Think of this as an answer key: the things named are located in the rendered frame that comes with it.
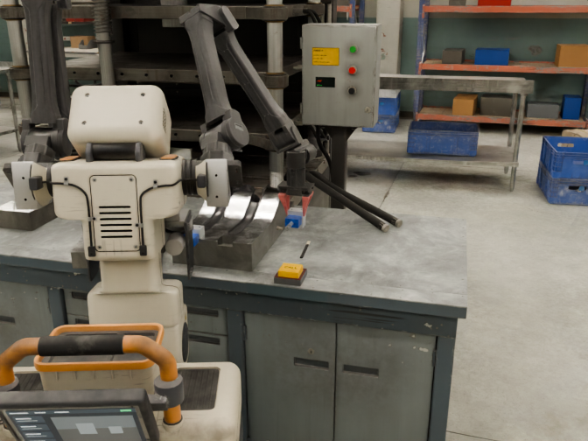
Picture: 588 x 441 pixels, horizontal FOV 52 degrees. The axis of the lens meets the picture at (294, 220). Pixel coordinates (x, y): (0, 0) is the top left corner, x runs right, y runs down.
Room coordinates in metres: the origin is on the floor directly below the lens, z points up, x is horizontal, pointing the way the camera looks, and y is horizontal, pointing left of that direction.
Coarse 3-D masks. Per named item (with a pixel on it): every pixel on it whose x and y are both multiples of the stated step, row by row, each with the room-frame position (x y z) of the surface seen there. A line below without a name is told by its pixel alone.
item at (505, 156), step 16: (384, 80) 5.15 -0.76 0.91; (400, 80) 5.12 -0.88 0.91; (416, 80) 5.09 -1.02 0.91; (432, 80) 5.06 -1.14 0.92; (448, 80) 5.03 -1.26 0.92; (464, 80) 5.00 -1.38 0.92; (480, 80) 4.97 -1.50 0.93; (496, 80) 4.94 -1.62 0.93; (512, 80) 4.91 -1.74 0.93; (528, 80) 4.88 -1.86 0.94; (512, 112) 5.49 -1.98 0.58; (512, 128) 5.49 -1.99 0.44; (352, 144) 5.64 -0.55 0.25; (368, 144) 5.65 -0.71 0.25; (384, 144) 5.65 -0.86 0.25; (400, 144) 5.66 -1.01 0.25; (384, 160) 5.18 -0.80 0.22; (400, 160) 5.15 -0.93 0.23; (416, 160) 5.11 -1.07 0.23; (432, 160) 5.08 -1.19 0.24; (448, 160) 5.05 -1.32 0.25; (464, 160) 5.04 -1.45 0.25; (480, 160) 5.03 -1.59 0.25; (496, 160) 5.02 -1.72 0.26; (512, 160) 5.01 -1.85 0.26; (512, 176) 4.94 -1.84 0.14
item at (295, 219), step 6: (288, 210) 1.77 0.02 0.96; (294, 210) 1.77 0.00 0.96; (300, 210) 1.77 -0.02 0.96; (288, 216) 1.75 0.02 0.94; (294, 216) 1.75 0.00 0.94; (300, 216) 1.75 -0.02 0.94; (288, 222) 1.73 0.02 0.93; (294, 222) 1.72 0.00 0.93; (300, 222) 1.74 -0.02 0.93; (288, 228) 1.67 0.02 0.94
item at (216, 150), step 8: (208, 144) 1.44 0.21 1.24; (216, 144) 1.43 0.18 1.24; (224, 144) 1.44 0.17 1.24; (208, 152) 1.40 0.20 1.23; (216, 152) 1.40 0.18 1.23; (224, 152) 1.41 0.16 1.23; (232, 152) 1.46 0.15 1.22; (200, 160) 1.38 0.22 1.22; (232, 160) 1.38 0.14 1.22; (232, 168) 1.38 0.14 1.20; (240, 168) 1.38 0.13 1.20; (232, 176) 1.40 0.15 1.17; (240, 176) 1.40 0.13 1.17; (232, 184) 1.42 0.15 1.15; (240, 184) 1.42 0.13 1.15
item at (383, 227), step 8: (320, 184) 2.22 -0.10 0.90; (328, 192) 2.18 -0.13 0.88; (336, 192) 2.17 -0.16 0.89; (344, 200) 2.12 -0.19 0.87; (352, 208) 2.09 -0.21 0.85; (360, 208) 2.07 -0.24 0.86; (360, 216) 2.06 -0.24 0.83; (368, 216) 2.03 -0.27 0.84; (376, 224) 2.00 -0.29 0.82; (384, 224) 1.98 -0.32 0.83; (384, 232) 1.98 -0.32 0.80
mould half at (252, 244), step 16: (240, 192) 2.02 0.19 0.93; (272, 192) 2.02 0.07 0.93; (208, 208) 1.96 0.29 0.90; (240, 208) 1.94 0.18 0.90; (272, 208) 1.92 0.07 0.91; (192, 224) 1.84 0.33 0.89; (224, 224) 1.84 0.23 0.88; (256, 224) 1.84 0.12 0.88; (272, 224) 1.87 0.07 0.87; (208, 240) 1.70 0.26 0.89; (240, 240) 1.69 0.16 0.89; (256, 240) 1.71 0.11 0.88; (272, 240) 1.87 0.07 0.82; (176, 256) 1.72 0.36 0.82; (208, 256) 1.70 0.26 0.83; (224, 256) 1.68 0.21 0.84; (240, 256) 1.67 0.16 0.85; (256, 256) 1.71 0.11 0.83
